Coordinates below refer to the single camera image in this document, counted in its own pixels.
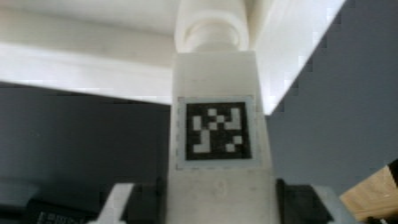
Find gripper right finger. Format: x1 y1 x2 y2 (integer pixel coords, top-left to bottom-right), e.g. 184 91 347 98
276 179 358 224

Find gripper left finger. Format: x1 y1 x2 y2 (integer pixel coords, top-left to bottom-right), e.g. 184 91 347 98
24 179 163 224

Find white leg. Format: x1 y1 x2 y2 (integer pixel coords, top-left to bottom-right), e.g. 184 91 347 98
163 16 282 224

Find white square table top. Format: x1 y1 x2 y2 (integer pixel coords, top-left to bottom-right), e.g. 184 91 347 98
0 0 349 112

